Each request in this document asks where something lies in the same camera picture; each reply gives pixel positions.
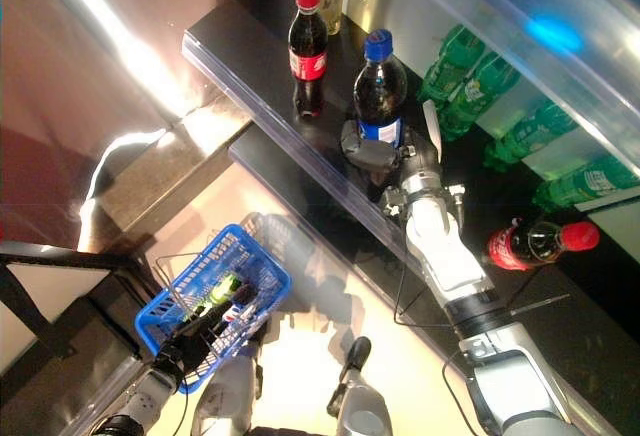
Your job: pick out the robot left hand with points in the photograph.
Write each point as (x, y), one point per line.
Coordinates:
(195, 341)

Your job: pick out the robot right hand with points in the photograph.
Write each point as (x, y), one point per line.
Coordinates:
(380, 156)

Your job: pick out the blue plastic shopping basket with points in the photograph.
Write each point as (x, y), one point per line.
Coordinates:
(155, 321)

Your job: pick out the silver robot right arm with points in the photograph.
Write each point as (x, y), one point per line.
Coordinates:
(440, 251)

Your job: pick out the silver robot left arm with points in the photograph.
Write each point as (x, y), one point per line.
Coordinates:
(145, 401)

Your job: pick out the black cabinet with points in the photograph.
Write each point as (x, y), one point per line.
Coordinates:
(110, 321)

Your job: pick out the green Sprite bottle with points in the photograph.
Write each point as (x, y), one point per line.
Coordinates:
(480, 96)
(530, 136)
(585, 186)
(450, 63)

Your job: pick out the Coca-Cola bottle red cap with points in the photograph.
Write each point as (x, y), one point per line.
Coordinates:
(307, 56)
(520, 248)

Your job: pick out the dark robot waist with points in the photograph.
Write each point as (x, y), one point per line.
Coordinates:
(295, 432)

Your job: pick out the silver robot right leg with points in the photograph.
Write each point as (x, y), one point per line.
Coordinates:
(360, 401)

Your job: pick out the thin grey antenna rod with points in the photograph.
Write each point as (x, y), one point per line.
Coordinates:
(540, 303)

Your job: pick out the black shelf board clear rail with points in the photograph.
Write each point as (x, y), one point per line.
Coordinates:
(590, 336)
(260, 41)
(500, 16)
(300, 201)

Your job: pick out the white panel black frame stand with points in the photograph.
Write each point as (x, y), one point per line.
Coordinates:
(50, 286)

